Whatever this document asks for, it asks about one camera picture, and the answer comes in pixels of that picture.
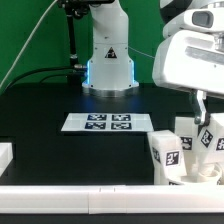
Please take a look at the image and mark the white left fence rail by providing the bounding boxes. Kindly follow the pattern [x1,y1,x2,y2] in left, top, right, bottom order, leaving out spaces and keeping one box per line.
[0,143,13,176]

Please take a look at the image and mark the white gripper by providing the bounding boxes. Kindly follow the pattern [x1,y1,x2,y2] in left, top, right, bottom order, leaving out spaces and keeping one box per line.
[152,30,224,125]

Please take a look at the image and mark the grey cable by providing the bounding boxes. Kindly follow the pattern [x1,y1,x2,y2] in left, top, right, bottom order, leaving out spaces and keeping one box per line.
[0,0,59,91]

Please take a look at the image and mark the black cables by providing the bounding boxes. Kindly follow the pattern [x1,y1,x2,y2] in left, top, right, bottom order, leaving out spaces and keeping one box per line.
[0,66,88,98]

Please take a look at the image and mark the white fence rail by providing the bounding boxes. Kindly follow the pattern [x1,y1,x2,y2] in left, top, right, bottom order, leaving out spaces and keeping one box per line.
[0,143,13,176]
[0,186,224,214]

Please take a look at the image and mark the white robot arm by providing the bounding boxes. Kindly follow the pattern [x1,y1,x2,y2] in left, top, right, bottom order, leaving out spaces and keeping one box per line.
[83,0,224,125]

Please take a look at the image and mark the black camera stand pole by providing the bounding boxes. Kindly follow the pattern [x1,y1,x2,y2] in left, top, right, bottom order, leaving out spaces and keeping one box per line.
[57,0,88,84]

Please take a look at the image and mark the white front fence rail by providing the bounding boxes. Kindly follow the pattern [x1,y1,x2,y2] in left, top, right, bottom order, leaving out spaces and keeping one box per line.
[0,186,224,214]

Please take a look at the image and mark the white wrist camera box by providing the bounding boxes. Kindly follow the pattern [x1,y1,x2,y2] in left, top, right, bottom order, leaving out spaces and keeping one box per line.
[163,8,224,38]

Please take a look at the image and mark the white marker board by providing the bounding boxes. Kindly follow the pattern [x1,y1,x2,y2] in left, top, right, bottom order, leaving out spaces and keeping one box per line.
[62,113,153,132]

